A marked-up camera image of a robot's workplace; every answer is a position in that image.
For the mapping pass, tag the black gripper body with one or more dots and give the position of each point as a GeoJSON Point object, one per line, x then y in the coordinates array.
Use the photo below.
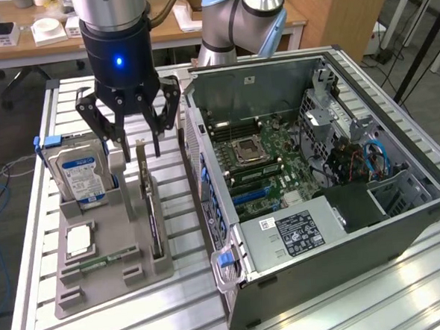
{"type": "Point", "coordinates": [120, 66]}

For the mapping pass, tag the graphics card with metal bracket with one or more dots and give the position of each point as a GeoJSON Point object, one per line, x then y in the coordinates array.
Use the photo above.
{"type": "Point", "coordinates": [154, 229]}

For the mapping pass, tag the small white labelled box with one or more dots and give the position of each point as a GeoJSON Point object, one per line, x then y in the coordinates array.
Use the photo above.
{"type": "Point", "coordinates": [71, 30]}

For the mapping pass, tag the hard disk in blue caddy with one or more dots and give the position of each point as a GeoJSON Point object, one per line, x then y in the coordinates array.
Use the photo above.
{"type": "Point", "coordinates": [80, 177]}

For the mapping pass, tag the white block with round hole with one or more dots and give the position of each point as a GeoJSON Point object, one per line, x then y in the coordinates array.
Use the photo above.
{"type": "Point", "coordinates": [49, 33]}

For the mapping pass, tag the white paper booklet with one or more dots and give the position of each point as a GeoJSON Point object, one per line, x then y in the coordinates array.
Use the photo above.
{"type": "Point", "coordinates": [187, 23]}

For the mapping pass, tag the office chair base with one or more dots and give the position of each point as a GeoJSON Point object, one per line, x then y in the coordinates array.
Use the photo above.
{"type": "Point", "coordinates": [23, 72]}

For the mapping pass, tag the CPU socket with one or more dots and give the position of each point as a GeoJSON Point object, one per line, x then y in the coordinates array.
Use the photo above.
{"type": "Point", "coordinates": [249, 150]}

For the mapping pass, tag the RAM stick with white label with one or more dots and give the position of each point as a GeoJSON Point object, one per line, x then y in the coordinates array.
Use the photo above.
{"type": "Point", "coordinates": [259, 172]}

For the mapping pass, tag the grey cup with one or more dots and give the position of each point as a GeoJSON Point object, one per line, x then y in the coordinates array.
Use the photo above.
{"type": "Point", "coordinates": [22, 2]}

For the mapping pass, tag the blue expansion slot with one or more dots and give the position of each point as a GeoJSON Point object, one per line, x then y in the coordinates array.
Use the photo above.
{"type": "Point", "coordinates": [252, 196]}

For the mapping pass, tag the white box black top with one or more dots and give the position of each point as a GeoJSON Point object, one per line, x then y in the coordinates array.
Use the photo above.
{"type": "Point", "coordinates": [3, 38]}

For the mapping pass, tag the silver CPU chip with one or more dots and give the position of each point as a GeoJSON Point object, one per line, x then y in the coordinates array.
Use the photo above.
{"type": "Point", "coordinates": [79, 241]}

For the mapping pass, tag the green motherboard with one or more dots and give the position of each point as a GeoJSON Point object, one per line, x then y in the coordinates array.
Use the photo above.
{"type": "Point", "coordinates": [291, 168]}

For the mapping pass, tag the green RAM stick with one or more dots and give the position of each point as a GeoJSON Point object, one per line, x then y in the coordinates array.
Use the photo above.
{"type": "Point", "coordinates": [99, 263]}

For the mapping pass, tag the silver chipset heat sink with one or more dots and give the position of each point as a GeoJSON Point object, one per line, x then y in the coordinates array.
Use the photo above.
{"type": "Point", "coordinates": [292, 198]}

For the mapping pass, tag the metal disk bay cage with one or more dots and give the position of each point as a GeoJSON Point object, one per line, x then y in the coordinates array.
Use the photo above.
{"type": "Point", "coordinates": [328, 128]}

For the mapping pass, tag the grey power supply unit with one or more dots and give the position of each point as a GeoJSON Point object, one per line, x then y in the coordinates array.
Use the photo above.
{"type": "Point", "coordinates": [262, 244]}

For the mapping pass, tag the grey plastic parts rack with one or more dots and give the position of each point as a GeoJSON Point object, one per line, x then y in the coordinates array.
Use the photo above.
{"type": "Point", "coordinates": [111, 287]}

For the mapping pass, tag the black plastic shroud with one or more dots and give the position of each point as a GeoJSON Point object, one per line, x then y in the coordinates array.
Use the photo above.
{"type": "Point", "coordinates": [353, 205]}

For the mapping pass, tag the wooden cabinet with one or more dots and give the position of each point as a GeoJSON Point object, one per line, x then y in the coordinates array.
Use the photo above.
{"type": "Point", "coordinates": [367, 14]}

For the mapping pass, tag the black power strip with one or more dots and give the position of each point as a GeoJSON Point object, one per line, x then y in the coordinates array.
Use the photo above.
{"type": "Point", "coordinates": [385, 55]}

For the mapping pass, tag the open black PC case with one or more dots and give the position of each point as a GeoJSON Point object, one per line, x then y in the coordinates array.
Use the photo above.
{"type": "Point", "coordinates": [324, 278]}

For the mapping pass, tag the perforated metal disk bay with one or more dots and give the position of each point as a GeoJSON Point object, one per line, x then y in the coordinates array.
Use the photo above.
{"type": "Point", "coordinates": [397, 195]}

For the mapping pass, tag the black slanted pole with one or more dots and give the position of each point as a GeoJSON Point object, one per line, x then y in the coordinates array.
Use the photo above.
{"type": "Point", "coordinates": [420, 44]}

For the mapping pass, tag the wooden desk white frame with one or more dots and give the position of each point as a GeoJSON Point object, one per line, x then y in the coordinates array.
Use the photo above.
{"type": "Point", "coordinates": [26, 50]}

